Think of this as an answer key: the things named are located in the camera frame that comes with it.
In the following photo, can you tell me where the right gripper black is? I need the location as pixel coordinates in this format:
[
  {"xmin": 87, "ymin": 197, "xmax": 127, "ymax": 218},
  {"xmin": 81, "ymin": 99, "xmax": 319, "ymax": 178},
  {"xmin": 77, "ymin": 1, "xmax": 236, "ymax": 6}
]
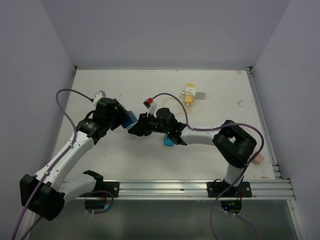
[{"xmin": 129, "ymin": 112, "xmax": 170, "ymax": 137}]

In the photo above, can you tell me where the dark blue cube socket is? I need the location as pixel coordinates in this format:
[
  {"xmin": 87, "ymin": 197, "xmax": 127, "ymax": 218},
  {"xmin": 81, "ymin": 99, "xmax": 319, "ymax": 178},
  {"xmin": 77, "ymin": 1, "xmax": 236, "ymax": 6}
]
[{"xmin": 121, "ymin": 111, "xmax": 138, "ymax": 129}]

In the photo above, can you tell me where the bright blue plug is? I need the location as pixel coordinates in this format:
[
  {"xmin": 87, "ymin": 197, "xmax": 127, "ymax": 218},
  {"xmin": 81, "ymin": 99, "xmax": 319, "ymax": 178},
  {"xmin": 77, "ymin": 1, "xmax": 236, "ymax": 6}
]
[{"xmin": 161, "ymin": 134, "xmax": 175, "ymax": 147}]

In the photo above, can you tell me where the pink charger brown band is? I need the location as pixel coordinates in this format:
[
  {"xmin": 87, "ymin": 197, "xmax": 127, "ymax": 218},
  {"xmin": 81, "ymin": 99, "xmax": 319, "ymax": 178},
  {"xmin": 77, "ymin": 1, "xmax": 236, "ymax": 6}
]
[{"xmin": 252, "ymin": 153, "xmax": 265, "ymax": 165}]

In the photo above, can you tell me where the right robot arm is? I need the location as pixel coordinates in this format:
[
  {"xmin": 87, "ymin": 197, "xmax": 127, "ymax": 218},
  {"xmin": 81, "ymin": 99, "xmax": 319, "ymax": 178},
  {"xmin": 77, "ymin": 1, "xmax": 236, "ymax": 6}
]
[{"xmin": 128, "ymin": 107, "xmax": 257, "ymax": 197}]

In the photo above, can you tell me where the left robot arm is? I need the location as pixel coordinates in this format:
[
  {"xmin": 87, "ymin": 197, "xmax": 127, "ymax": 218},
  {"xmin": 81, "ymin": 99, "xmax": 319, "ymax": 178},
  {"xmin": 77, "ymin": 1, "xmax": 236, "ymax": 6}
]
[{"xmin": 19, "ymin": 97, "xmax": 137, "ymax": 221}]

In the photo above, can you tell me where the white cube socket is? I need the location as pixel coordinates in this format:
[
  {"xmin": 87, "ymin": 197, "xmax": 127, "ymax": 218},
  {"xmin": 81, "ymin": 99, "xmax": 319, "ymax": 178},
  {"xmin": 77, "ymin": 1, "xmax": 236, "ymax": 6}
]
[{"xmin": 184, "ymin": 86, "xmax": 196, "ymax": 96}]

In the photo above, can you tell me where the yellow top plug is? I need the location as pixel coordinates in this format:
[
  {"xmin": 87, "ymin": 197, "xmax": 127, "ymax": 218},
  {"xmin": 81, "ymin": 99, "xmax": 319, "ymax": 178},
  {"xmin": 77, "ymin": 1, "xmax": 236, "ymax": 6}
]
[{"xmin": 186, "ymin": 83, "xmax": 195, "ymax": 88}]

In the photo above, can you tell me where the yellow USB charger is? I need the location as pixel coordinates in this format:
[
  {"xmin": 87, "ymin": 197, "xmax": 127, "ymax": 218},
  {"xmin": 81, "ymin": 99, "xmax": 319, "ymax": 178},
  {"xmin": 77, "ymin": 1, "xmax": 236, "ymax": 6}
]
[{"xmin": 184, "ymin": 93, "xmax": 194, "ymax": 106}]

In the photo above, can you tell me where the grey white charger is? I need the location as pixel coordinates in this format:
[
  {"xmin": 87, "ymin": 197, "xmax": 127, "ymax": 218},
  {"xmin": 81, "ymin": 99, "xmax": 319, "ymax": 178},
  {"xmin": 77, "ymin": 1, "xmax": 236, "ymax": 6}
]
[{"xmin": 195, "ymin": 90, "xmax": 206, "ymax": 100}]

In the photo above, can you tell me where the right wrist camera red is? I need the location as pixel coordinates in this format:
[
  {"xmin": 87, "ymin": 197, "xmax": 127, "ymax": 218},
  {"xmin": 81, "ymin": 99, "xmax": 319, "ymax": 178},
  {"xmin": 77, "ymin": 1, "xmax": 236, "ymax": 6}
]
[{"xmin": 143, "ymin": 97, "xmax": 157, "ymax": 115}]

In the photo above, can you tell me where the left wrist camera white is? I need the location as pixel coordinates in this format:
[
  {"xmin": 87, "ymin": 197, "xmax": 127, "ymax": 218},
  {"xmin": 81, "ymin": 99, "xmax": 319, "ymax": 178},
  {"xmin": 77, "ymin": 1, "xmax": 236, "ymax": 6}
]
[{"xmin": 92, "ymin": 90, "xmax": 107, "ymax": 106}]

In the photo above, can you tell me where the yellow charging cable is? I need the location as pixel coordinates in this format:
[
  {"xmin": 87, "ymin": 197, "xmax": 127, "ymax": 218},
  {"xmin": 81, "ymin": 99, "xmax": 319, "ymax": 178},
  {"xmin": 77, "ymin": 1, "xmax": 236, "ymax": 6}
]
[{"xmin": 162, "ymin": 96, "xmax": 193, "ymax": 117}]

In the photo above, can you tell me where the left black base bracket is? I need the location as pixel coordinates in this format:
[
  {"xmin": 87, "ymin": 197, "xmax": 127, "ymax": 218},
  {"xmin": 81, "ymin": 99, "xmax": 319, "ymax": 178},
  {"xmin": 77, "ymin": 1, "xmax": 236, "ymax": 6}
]
[{"xmin": 81, "ymin": 181, "xmax": 120, "ymax": 199}]

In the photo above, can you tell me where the black base bracket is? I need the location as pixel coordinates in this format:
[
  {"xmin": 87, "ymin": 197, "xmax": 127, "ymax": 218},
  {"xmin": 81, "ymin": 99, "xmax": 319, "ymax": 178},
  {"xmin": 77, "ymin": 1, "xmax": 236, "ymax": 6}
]
[
  {"xmin": 206, "ymin": 179, "xmax": 253, "ymax": 198},
  {"xmin": 81, "ymin": 181, "xmax": 120, "ymax": 199}
]

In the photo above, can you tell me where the right black base bracket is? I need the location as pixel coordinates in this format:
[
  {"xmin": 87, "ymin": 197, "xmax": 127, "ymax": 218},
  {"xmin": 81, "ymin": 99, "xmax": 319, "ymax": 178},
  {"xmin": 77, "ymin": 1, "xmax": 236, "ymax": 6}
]
[{"xmin": 206, "ymin": 179, "xmax": 253, "ymax": 198}]

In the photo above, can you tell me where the aluminium right side rail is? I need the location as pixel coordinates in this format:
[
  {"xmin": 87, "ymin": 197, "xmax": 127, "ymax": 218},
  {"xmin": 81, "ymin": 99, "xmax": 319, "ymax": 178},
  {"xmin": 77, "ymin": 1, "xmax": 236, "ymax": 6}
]
[{"xmin": 244, "ymin": 67, "xmax": 283, "ymax": 180}]

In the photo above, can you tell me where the aluminium rail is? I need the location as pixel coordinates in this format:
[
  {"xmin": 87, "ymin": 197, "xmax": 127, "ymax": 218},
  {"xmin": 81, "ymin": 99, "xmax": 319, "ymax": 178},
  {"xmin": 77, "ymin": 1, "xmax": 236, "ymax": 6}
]
[
  {"xmin": 59, "ymin": 179, "xmax": 293, "ymax": 200},
  {"xmin": 244, "ymin": 67, "xmax": 283, "ymax": 180}
]

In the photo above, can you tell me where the aluminium front rail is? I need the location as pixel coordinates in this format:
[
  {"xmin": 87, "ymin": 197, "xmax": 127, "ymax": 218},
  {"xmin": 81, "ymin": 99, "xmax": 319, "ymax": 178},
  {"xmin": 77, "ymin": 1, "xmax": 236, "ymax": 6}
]
[{"xmin": 59, "ymin": 179, "xmax": 293, "ymax": 200}]

